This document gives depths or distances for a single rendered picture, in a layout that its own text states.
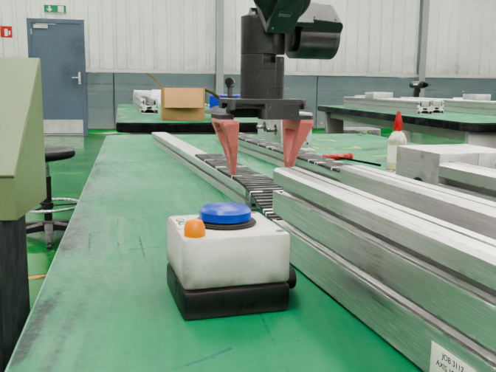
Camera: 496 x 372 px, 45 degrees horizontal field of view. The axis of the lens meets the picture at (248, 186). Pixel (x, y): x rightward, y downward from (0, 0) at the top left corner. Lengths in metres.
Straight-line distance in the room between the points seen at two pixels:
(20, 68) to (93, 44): 10.76
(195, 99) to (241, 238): 2.37
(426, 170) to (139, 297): 0.37
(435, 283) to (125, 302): 0.24
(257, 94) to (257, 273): 0.37
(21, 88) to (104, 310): 0.46
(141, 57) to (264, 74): 10.90
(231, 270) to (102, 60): 11.25
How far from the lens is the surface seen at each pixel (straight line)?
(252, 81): 0.76
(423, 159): 0.70
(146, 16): 11.67
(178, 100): 2.77
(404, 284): 0.38
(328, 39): 0.79
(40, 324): 0.45
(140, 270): 0.55
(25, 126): 0.81
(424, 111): 3.91
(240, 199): 0.82
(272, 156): 1.29
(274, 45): 0.76
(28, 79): 0.86
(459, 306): 0.33
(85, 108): 11.59
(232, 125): 0.74
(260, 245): 0.43
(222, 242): 0.42
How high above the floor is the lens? 0.94
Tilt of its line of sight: 10 degrees down
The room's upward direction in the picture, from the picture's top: 1 degrees clockwise
